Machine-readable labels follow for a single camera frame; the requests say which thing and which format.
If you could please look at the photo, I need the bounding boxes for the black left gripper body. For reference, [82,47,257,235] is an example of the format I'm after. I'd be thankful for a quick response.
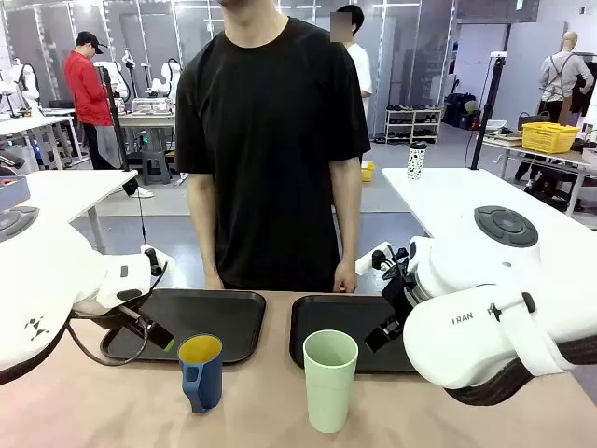
[100,302,156,335]

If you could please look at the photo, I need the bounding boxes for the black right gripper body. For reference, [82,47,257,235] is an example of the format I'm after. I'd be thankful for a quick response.
[380,272,422,324]

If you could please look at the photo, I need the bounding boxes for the pale green plastic cup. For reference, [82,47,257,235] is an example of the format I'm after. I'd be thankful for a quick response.
[302,329,360,435]

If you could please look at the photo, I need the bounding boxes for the person's left forearm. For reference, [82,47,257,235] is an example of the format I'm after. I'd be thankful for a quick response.
[331,204,364,270]

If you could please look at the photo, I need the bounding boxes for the person's right forearm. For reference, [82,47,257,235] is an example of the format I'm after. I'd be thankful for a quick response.
[189,204,226,277]

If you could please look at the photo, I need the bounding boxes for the person's left hand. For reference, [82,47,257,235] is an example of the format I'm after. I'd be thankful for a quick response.
[332,260,359,294]

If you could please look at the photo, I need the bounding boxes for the black plastic tray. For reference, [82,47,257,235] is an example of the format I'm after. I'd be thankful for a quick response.
[289,293,423,373]
[100,287,267,367]

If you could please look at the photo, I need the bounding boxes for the blue mug yellow inside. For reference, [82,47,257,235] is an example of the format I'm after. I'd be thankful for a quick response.
[177,333,224,414]

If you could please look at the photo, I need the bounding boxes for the large white table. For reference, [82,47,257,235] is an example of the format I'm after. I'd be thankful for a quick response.
[381,166,597,300]

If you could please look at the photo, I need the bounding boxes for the white bottle black spots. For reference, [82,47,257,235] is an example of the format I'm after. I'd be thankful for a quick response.
[407,141,428,181]

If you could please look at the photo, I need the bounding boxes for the white table with blue box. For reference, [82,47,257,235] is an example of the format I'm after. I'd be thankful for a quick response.
[0,168,140,256]

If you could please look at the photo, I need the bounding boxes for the grey stool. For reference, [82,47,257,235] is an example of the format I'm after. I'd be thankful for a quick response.
[139,148,174,186]

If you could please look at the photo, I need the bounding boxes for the blue-grey box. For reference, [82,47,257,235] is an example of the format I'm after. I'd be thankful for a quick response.
[0,175,31,213]

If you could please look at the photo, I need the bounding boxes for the white shoe rack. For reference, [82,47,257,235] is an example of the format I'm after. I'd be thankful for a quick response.
[384,107,442,146]

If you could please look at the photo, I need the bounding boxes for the person torso black T-shirt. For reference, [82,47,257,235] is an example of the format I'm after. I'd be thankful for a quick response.
[174,0,372,293]

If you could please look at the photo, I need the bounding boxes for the black bags pile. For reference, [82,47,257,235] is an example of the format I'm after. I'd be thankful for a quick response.
[442,91,480,132]

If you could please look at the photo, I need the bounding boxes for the black stand pole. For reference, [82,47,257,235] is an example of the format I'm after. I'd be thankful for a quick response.
[99,67,132,172]

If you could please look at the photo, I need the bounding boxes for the black pole white top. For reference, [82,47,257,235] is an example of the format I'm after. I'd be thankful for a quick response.
[469,50,509,172]

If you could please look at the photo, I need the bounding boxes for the table under yellow basket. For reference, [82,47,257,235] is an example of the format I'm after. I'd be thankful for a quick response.
[481,133,597,217]

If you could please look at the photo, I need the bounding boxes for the clear plastic box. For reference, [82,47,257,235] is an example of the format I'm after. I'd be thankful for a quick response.
[131,96,174,116]

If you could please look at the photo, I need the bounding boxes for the background white work table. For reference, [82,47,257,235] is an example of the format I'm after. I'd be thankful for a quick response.
[0,113,81,170]

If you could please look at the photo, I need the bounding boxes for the yellow plastic basket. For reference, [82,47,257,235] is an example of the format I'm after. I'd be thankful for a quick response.
[521,121,582,155]

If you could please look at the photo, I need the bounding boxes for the black handbag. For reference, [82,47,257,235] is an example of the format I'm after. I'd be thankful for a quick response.
[517,110,552,133]

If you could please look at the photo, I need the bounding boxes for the man in red shirt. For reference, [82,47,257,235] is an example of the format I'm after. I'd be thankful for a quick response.
[63,31,155,200]

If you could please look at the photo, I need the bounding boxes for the person in white shirt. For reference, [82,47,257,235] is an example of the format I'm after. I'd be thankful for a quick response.
[334,4,375,164]

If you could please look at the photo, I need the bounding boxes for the background white robot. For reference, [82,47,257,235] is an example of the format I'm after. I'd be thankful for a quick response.
[149,58,182,100]
[0,58,42,118]

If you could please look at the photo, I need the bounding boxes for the mannequin with apron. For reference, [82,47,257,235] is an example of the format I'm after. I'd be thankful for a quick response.
[515,31,596,188]

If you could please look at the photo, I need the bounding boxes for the black wrist cable bundle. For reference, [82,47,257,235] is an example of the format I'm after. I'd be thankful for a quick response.
[371,245,412,282]

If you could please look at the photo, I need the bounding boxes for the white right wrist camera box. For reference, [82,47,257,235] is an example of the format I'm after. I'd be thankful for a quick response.
[354,241,394,276]

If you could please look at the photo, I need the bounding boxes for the thin black cable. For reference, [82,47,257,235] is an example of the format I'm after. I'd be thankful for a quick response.
[64,260,170,367]

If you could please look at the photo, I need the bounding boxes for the black left arm cable sleeve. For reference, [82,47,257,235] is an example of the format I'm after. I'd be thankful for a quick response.
[0,321,72,386]

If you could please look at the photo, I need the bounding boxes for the dark right arm cable sleeve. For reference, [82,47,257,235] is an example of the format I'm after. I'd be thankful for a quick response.
[445,339,597,408]

